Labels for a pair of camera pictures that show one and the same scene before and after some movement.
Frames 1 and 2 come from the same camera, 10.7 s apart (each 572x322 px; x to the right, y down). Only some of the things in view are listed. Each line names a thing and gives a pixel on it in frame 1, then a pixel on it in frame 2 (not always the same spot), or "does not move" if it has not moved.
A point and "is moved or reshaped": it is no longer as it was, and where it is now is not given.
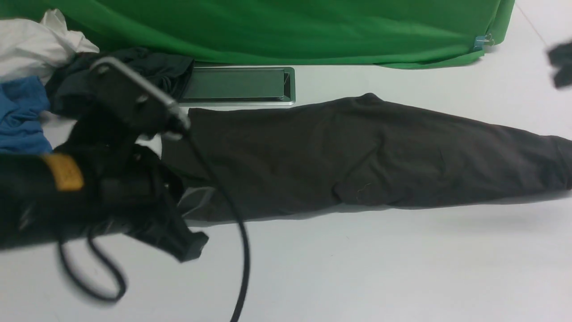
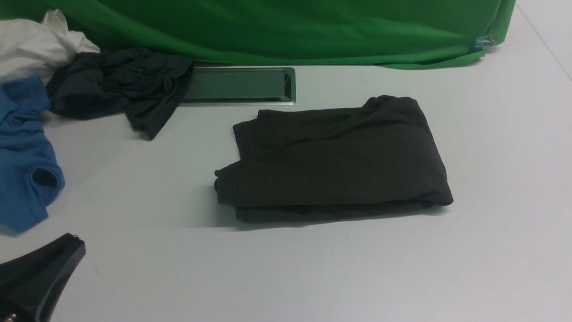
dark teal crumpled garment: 68,88 does not move
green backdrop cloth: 403,34 does not move
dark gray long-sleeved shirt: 365,150 is moved or reshaped
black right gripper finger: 190,247 -> 31,285
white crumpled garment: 32,48 does not move
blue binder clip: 482,40 does not move
